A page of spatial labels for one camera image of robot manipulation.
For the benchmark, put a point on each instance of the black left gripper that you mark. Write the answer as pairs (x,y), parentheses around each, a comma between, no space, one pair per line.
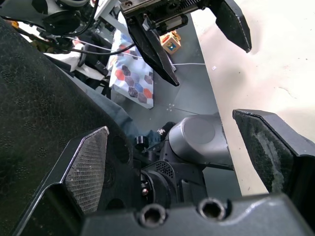
(157,12)

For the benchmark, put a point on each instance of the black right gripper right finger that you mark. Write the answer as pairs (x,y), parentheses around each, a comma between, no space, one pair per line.
(268,152)

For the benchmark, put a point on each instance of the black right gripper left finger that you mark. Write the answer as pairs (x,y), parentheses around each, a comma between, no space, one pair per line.
(85,169)

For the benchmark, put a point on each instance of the wooden toy cube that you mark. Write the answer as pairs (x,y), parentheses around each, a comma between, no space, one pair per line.
(170,44)

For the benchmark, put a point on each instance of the hexagon patterned box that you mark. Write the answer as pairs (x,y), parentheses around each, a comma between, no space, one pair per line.
(135,78)

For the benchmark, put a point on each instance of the silver robot waist joint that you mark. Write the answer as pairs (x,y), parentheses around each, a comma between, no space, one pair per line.
(197,137)

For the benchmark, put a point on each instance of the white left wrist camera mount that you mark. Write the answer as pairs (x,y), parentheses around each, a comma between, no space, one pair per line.
(107,11)

